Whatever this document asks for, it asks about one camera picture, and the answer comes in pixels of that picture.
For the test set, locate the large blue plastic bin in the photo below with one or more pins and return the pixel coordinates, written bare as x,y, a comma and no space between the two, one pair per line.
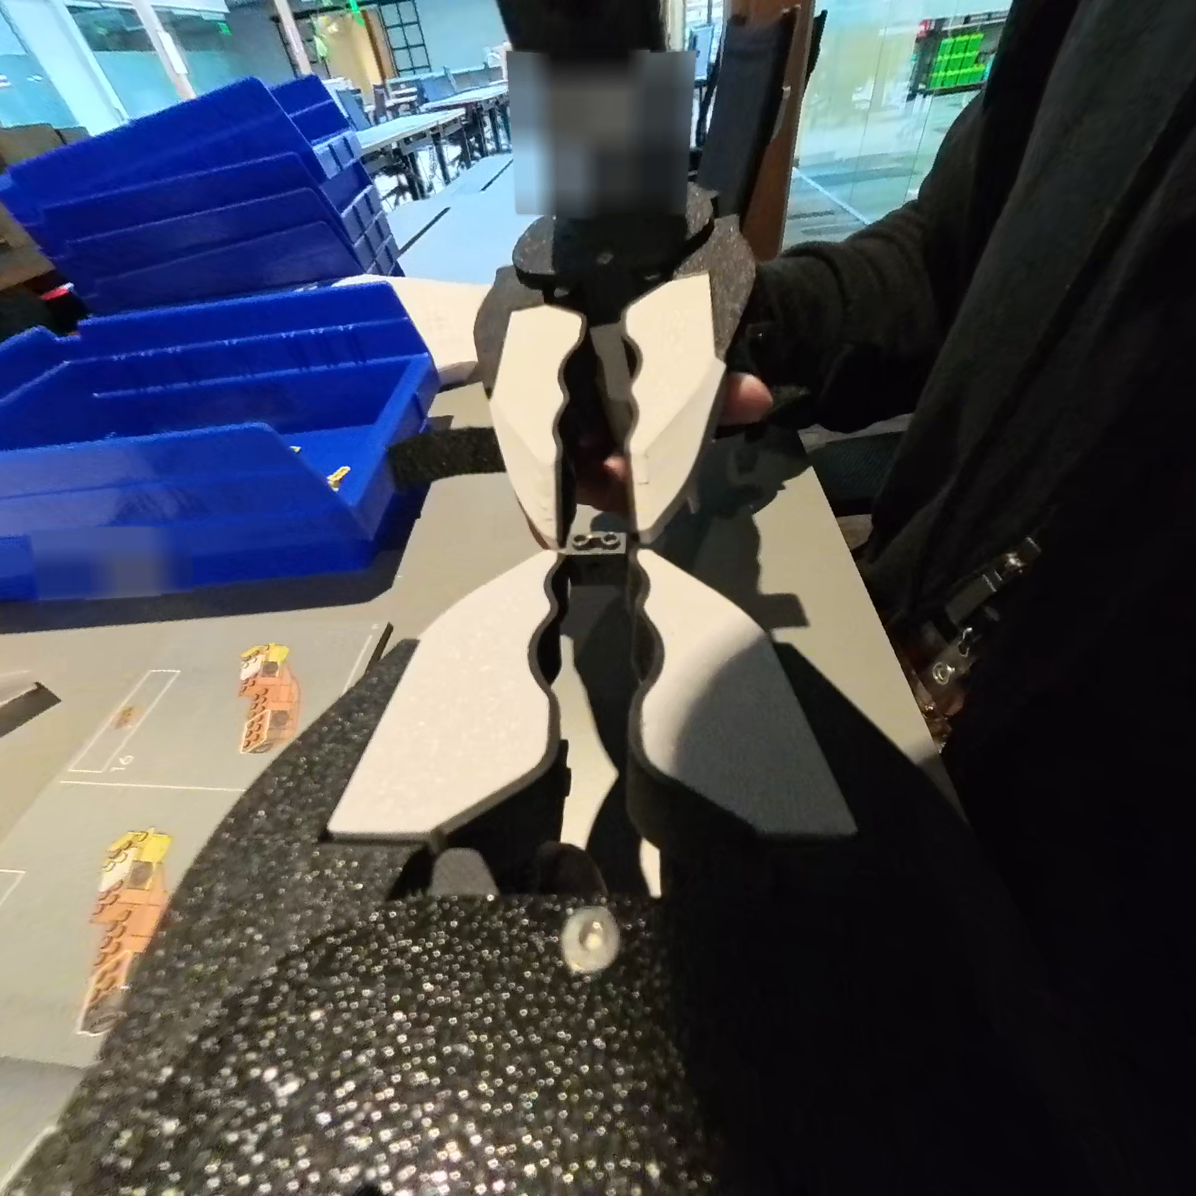
186,402

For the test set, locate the person's right forearm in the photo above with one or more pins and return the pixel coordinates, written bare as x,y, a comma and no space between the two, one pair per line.
860,299

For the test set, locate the person's right hand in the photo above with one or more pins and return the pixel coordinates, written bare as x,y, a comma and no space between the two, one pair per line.
743,401

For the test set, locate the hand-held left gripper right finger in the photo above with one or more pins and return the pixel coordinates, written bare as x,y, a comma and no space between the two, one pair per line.
737,748

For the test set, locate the grey instruction booklet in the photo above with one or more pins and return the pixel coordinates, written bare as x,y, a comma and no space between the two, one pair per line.
186,795

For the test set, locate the person's belt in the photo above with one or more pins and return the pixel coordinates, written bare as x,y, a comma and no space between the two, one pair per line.
971,607

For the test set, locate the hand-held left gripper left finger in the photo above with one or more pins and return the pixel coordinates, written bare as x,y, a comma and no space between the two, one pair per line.
448,729

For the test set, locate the stack of blue plastic bins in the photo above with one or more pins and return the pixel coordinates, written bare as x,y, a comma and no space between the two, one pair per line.
186,187

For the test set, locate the row of background tables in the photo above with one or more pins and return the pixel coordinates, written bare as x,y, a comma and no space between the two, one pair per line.
430,121

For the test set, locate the green lit display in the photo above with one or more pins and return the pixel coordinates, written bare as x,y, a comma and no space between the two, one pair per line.
958,57

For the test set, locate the loose small toy bricks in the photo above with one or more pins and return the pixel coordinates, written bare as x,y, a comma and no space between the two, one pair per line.
337,476

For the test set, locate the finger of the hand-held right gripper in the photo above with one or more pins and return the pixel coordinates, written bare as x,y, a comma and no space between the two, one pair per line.
677,373
528,412

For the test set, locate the small black toy brick piece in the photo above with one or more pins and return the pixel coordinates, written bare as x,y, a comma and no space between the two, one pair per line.
598,542

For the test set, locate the dark desk divider panel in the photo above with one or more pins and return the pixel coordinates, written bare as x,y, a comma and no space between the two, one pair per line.
747,113

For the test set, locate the person's black jacket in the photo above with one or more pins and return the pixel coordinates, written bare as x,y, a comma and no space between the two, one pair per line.
1073,467

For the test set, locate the grey desk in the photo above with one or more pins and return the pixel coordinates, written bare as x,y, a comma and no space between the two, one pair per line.
821,580

